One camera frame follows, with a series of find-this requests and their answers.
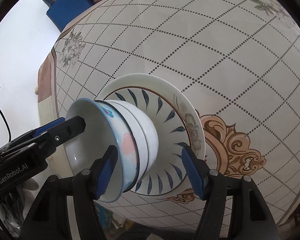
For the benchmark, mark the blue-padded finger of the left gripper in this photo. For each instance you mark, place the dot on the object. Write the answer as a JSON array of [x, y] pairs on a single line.
[[48, 126]]

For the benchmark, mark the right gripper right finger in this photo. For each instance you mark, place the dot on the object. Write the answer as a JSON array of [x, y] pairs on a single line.
[[250, 215]]

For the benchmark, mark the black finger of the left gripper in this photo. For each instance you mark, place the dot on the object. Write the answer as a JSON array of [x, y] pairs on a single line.
[[64, 132]]

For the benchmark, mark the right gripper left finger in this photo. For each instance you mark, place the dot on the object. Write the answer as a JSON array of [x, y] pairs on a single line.
[[48, 216]]

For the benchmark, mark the white bowl blue rim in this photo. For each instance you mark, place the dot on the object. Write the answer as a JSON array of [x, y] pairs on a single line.
[[104, 126]]

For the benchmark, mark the white bowl pink flowers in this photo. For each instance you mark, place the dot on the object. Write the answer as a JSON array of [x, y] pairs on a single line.
[[153, 141]]

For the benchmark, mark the white bowl black rim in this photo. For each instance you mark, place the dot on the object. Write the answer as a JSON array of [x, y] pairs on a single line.
[[134, 118]]

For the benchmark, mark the blue leaf pattern plate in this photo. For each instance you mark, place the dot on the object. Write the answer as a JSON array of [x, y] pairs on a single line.
[[167, 173]]

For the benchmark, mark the white plate grey flowers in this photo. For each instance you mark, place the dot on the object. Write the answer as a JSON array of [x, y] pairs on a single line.
[[177, 99]]

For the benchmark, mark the beige striped bed cover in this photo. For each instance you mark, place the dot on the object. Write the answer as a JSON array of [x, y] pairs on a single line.
[[48, 112]]

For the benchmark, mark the blue folded mat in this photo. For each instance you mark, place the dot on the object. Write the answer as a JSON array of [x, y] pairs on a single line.
[[62, 12]]

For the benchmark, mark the floral diamond pattern tablecloth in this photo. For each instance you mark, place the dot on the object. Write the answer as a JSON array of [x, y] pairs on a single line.
[[237, 61]]

